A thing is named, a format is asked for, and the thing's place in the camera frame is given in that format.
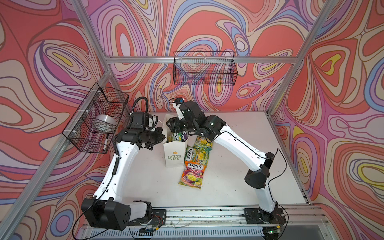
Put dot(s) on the aluminium front rail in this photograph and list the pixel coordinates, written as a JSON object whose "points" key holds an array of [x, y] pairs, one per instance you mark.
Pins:
{"points": [[230, 216]]}

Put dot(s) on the orange fruits candy bag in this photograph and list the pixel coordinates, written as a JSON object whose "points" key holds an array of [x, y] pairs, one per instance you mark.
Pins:
{"points": [[192, 175]]}

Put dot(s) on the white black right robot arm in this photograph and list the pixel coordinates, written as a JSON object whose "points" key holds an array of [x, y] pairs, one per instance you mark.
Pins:
{"points": [[258, 162]]}

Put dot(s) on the black wire basket left wall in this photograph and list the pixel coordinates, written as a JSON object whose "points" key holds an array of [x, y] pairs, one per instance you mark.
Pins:
{"points": [[84, 131]]}

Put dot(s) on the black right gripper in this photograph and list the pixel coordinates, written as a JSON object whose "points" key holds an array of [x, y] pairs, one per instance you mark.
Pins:
{"points": [[174, 126]]}

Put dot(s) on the black marker pen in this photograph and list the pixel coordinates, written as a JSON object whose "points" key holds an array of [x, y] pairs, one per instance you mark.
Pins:
{"points": [[106, 143]]}

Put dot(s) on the white floral paper bag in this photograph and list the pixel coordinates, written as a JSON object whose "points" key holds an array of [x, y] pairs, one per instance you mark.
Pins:
{"points": [[174, 152]]}

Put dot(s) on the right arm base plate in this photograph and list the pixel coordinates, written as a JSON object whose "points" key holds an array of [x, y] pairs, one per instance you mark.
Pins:
{"points": [[258, 216]]}

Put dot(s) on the green candy bag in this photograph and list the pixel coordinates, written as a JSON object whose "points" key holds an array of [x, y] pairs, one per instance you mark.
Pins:
{"points": [[178, 137], [203, 143], [197, 155]]}

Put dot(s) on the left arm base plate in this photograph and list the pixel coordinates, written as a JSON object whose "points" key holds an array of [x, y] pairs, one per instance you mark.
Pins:
{"points": [[154, 218]]}

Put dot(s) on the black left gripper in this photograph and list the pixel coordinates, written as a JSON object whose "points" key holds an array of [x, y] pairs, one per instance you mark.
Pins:
{"points": [[160, 136]]}

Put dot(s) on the black wire basket wall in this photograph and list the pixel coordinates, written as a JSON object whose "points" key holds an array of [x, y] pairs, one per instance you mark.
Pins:
{"points": [[205, 68], [84, 131]]}

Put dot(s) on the silver tape roll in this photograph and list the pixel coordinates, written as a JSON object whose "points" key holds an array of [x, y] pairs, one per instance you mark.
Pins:
{"points": [[106, 119]]}

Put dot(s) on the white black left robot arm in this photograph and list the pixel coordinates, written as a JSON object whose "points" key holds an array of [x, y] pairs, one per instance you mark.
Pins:
{"points": [[106, 209]]}

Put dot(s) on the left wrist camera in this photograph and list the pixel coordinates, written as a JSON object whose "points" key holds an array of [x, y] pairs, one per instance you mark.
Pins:
{"points": [[143, 121]]}

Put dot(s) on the black wire basket back wall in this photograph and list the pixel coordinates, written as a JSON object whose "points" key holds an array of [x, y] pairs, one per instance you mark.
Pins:
{"points": [[205, 68]]}

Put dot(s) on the green candy bag top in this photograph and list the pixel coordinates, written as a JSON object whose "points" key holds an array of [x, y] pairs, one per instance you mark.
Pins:
{"points": [[203, 143]]}

